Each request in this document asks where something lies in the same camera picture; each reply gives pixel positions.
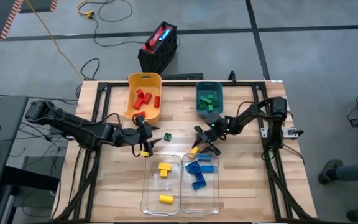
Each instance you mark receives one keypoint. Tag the red arch block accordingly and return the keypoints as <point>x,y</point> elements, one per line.
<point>139,92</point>

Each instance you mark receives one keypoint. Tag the blue brick block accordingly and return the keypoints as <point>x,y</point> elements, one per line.
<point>193,167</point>
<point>204,157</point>
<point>199,178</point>
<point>199,185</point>

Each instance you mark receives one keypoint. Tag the blue cylinder block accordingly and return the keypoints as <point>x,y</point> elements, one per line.
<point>207,169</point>

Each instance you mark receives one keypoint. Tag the yellow cylinder block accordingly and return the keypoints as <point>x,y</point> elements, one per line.
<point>193,153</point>
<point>166,199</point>

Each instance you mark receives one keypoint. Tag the person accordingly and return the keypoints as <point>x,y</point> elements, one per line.
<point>353,172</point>

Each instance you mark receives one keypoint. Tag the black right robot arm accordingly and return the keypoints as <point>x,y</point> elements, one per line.
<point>278,109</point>

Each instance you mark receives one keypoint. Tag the clear plastic bin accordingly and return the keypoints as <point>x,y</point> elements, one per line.
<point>202,202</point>
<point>154,186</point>

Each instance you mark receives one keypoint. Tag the small green square block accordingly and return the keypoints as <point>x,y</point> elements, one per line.
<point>167,137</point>
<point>215,103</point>
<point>202,105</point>
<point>210,108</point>

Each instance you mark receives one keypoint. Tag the red brick block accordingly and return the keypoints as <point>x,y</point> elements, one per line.
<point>147,98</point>
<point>140,114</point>
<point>138,103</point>

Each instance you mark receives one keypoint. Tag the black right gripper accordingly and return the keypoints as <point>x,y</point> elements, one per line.
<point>217,129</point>

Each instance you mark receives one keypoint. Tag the grey desk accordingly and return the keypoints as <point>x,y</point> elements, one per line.
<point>8,140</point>

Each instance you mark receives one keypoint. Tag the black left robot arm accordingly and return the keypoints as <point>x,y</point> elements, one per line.
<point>73,124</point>

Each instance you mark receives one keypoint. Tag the black power strip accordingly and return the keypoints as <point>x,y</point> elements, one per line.
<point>182,76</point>

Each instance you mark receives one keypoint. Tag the white arm base bracket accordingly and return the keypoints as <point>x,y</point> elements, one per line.
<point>291,132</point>

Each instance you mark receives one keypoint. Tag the yellow plastic bin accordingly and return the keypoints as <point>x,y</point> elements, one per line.
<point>149,116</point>

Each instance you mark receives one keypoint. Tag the red power unit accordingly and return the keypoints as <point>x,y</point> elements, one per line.
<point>154,40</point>

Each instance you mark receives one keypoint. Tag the black floor box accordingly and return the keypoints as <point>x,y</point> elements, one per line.
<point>33,179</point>

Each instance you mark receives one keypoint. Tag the teal plastic bin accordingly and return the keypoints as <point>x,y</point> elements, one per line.
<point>207,88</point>

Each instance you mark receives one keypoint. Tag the small yellow cube block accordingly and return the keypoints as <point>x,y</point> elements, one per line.
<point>163,173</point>

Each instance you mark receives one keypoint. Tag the green brick block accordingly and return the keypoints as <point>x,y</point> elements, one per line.
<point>205,99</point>
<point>210,96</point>

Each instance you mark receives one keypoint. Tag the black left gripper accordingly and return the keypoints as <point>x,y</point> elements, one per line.
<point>135,137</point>

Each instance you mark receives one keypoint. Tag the red cylinder block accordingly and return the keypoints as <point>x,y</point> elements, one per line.
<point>157,101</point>

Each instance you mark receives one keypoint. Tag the black plastic crate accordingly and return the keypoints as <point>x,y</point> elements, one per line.
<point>157,59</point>

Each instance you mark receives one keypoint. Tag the yellow brick block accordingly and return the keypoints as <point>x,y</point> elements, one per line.
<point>165,166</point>

